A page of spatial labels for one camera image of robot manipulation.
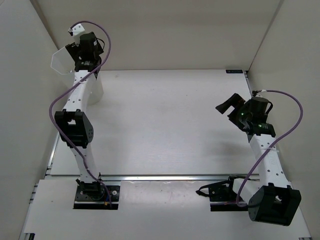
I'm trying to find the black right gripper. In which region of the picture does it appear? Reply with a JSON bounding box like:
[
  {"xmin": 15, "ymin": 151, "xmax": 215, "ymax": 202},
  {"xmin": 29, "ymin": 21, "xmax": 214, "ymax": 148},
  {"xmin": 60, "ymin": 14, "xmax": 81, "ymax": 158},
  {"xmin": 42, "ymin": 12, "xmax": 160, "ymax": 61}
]
[{"xmin": 217, "ymin": 94, "xmax": 253, "ymax": 130}]

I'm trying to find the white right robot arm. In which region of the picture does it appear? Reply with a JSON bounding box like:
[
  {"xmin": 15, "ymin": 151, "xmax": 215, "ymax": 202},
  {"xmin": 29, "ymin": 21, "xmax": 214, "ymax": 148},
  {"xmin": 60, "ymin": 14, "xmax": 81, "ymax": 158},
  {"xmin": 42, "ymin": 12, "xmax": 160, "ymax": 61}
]
[{"xmin": 216, "ymin": 91, "xmax": 302, "ymax": 227}]

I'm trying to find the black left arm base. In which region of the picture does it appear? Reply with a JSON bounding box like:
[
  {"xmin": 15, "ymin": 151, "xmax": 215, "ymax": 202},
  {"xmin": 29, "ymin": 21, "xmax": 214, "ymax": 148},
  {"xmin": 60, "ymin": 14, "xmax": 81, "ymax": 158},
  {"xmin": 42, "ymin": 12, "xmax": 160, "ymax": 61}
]
[{"xmin": 73, "ymin": 179, "xmax": 121, "ymax": 210}]

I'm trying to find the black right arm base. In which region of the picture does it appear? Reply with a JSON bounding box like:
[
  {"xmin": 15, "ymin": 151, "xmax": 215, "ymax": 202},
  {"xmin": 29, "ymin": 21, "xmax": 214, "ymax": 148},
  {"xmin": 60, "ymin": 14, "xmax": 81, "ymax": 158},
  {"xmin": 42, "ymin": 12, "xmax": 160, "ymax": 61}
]
[{"xmin": 195, "ymin": 174, "xmax": 248, "ymax": 212}]

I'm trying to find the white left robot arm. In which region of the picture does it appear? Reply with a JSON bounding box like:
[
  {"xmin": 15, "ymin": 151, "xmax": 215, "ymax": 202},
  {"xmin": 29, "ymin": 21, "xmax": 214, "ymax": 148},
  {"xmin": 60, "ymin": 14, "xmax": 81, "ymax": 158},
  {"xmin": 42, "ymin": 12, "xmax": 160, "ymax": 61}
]
[{"xmin": 54, "ymin": 31, "xmax": 105, "ymax": 200}]

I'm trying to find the translucent white plastic bin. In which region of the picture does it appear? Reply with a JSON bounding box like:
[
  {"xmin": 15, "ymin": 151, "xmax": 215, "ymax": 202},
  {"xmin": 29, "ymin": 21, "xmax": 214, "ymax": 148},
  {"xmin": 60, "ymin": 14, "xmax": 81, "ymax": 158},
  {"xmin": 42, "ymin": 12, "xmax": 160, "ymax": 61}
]
[{"xmin": 50, "ymin": 47, "xmax": 104, "ymax": 105}]

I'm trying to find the dark label on table edge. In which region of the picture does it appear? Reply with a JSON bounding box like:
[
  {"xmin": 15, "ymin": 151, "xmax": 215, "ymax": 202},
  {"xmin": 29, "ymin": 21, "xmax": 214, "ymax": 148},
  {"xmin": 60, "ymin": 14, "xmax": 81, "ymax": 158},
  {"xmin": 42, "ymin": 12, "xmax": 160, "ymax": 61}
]
[{"xmin": 225, "ymin": 69, "xmax": 243, "ymax": 74}]

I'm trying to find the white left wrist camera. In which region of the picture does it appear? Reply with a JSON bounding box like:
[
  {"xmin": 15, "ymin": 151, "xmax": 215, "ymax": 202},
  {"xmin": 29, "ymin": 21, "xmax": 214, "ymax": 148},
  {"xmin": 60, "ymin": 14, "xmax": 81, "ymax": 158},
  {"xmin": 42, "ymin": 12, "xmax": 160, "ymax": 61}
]
[{"xmin": 68, "ymin": 23, "xmax": 86, "ymax": 46}]

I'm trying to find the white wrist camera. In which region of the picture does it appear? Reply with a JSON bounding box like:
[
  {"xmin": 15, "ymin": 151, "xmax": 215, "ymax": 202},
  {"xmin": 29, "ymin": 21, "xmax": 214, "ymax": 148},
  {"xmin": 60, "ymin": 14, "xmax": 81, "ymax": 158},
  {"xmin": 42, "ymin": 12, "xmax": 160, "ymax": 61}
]
[
  {"xmin": 251, "ymin": 90, "xmax": 263, "ymax": 98},
  {"xmin": 68, "ymin": 23, "xmax": 86, "ymax": 46}
]

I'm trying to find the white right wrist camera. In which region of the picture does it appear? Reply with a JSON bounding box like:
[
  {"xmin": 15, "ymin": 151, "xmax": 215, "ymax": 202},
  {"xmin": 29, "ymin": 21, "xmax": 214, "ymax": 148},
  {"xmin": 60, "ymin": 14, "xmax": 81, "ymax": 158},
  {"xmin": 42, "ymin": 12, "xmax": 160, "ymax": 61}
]
[{"xmin": 251, "ymin": 90, "xmax": 263, "ymax": 98}]

